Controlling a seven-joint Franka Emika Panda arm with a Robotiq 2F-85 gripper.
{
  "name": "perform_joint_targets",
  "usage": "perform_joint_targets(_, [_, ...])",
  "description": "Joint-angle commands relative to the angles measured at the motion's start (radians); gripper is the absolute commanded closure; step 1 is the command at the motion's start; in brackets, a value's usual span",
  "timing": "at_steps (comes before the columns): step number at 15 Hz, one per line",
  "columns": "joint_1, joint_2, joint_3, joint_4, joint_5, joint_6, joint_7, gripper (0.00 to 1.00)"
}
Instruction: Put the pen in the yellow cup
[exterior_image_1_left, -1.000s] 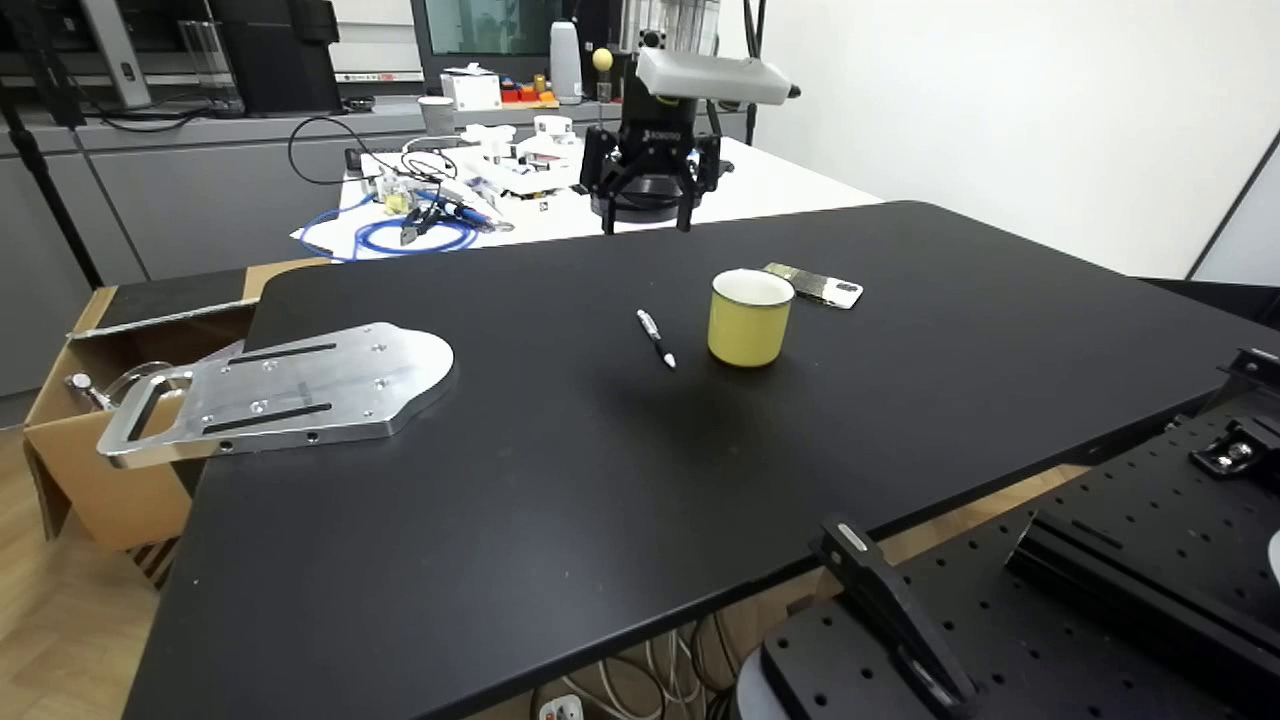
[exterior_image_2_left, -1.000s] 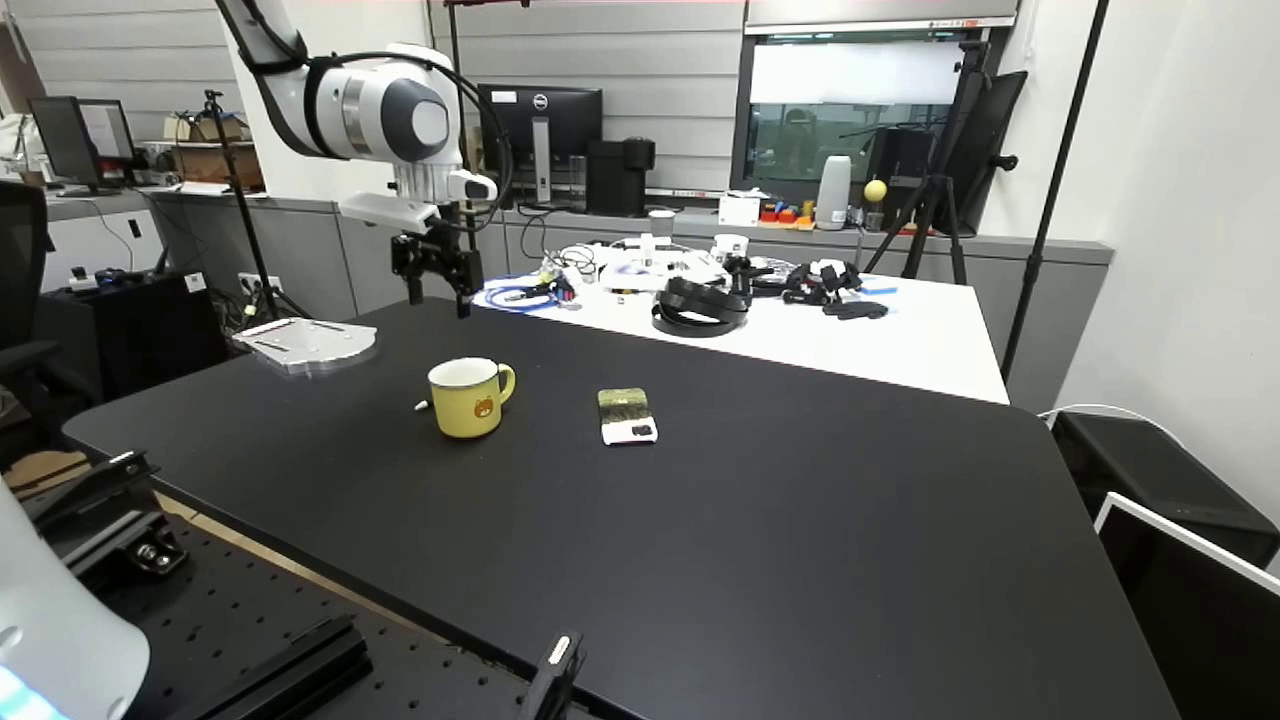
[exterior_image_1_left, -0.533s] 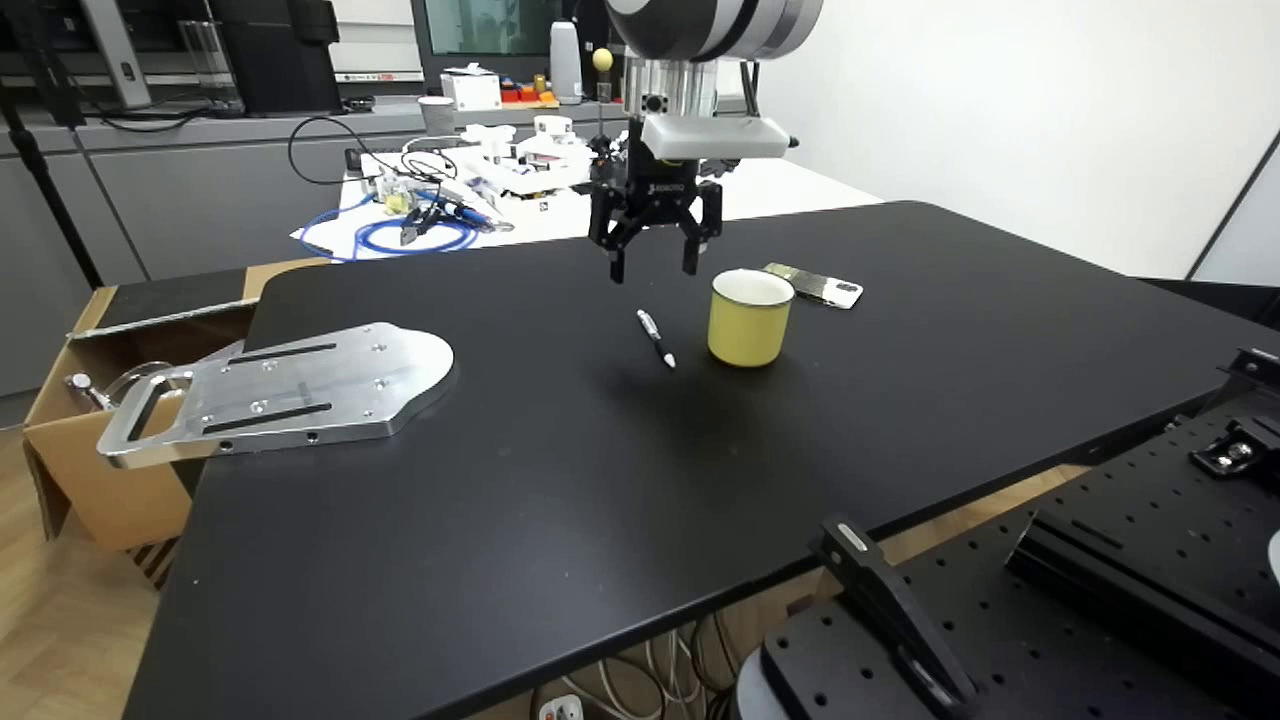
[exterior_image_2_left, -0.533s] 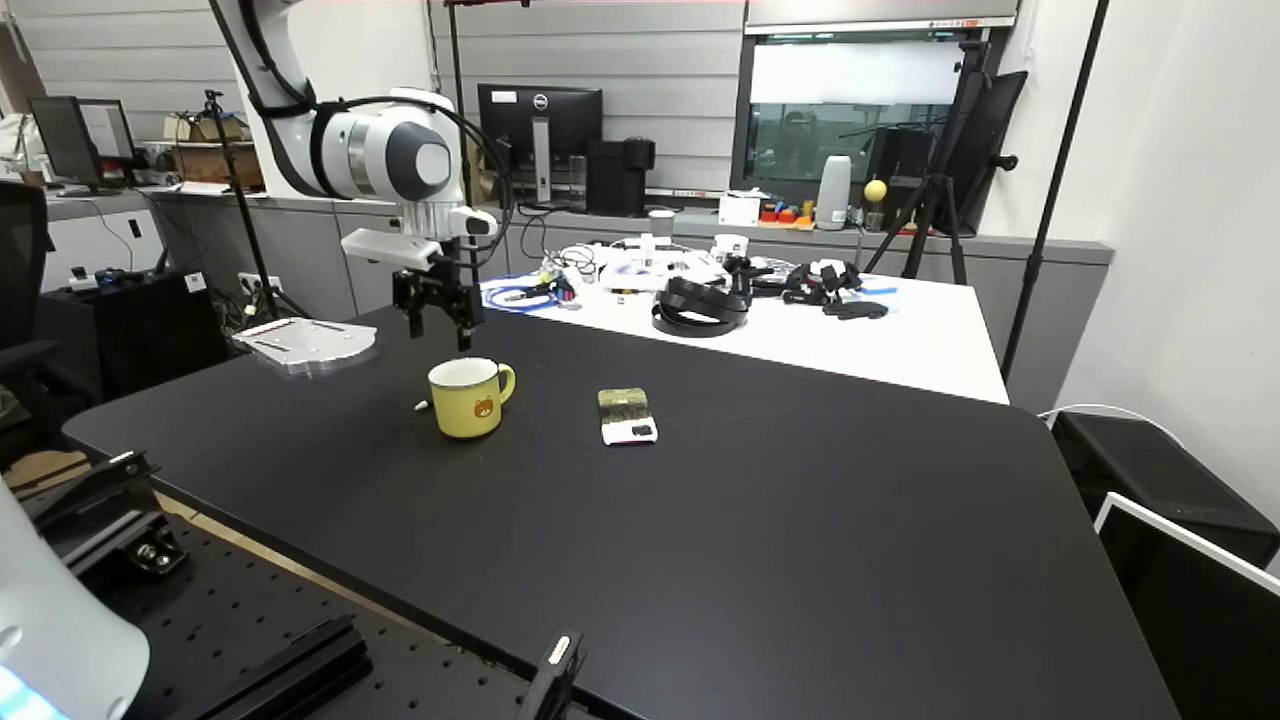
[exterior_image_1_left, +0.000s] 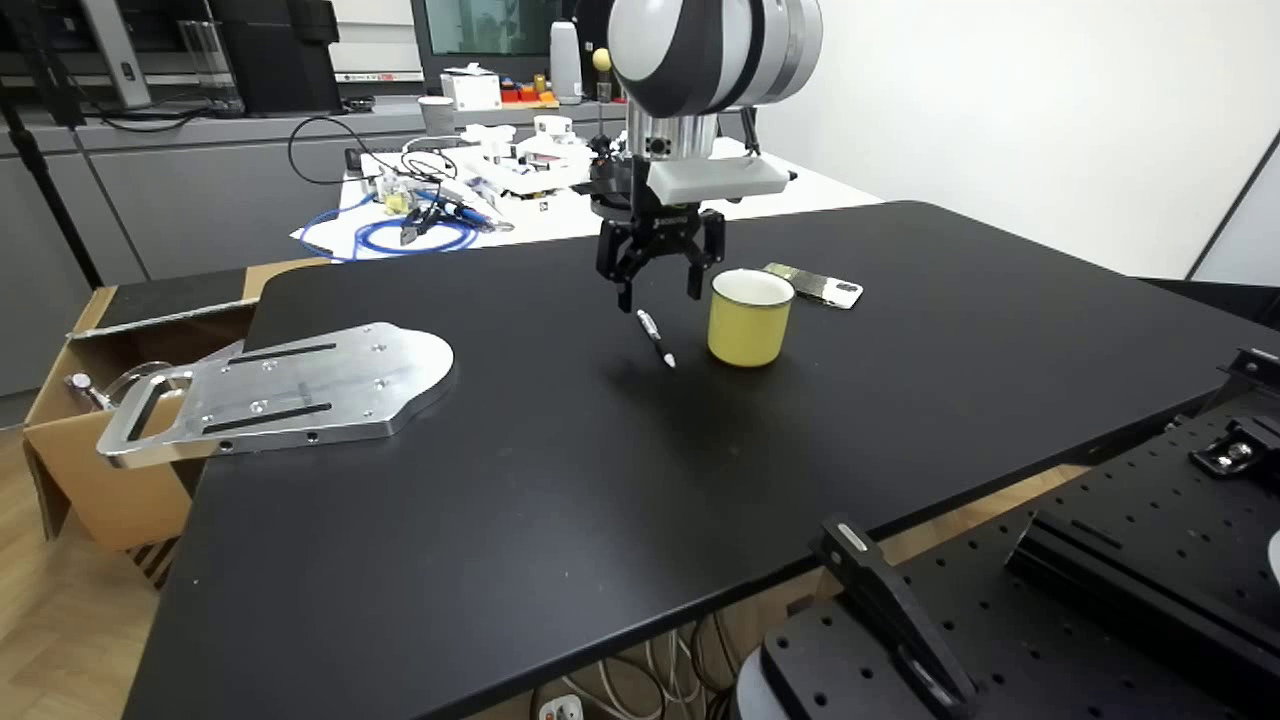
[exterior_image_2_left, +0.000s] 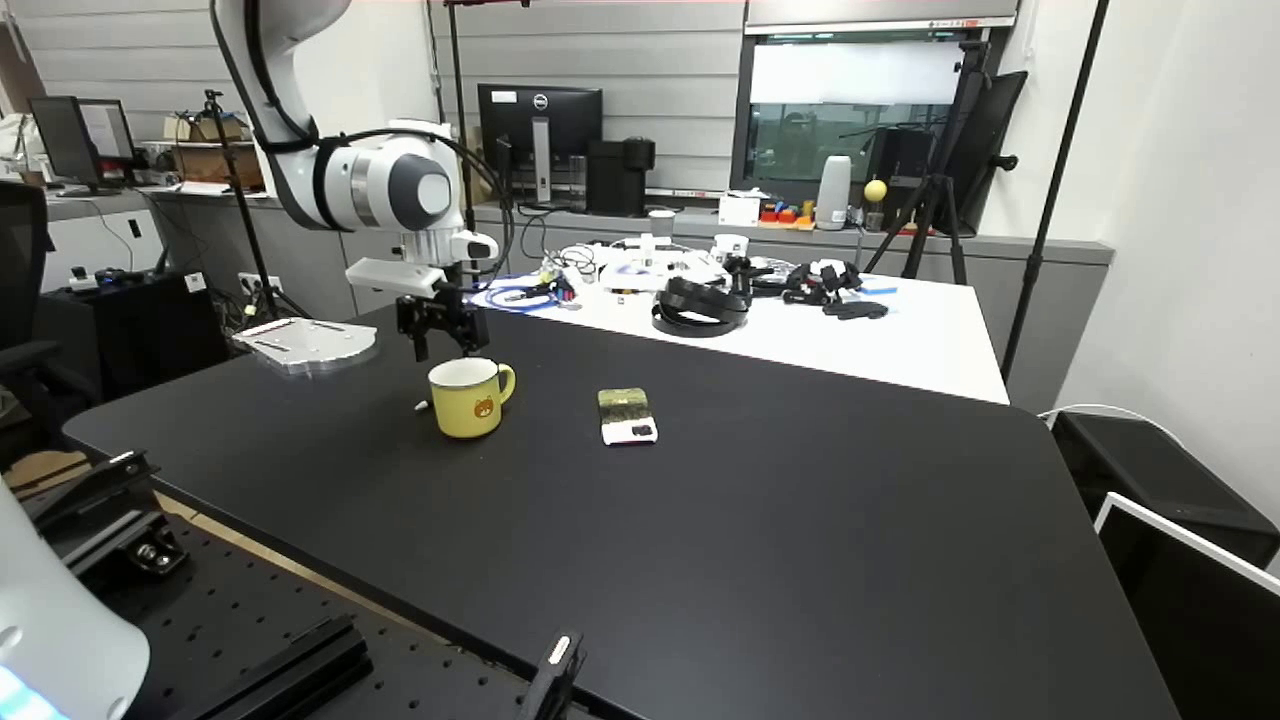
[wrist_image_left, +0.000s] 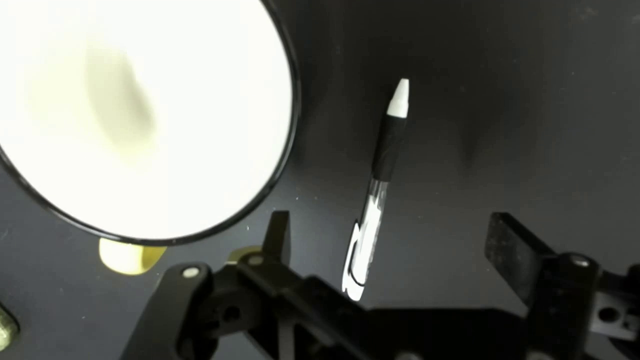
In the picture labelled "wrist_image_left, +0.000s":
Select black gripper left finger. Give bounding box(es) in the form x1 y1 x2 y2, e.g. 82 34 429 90
261 208 294 265

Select yellow enamel cup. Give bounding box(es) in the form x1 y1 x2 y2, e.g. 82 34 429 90
0 0 304 277

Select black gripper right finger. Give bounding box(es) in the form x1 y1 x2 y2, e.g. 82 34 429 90
482 209 558 310

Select black white pen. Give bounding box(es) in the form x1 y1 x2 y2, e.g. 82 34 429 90
339 76 415 304

